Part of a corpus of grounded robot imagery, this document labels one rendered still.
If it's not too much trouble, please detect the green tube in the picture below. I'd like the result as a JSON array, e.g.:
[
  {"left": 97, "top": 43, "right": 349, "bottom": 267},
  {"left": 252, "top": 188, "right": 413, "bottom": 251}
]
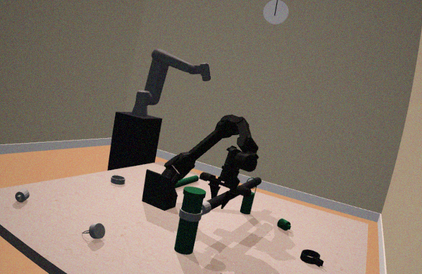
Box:
[{"left": 174, "top": 176, "right": 198, "bottom": 188}]

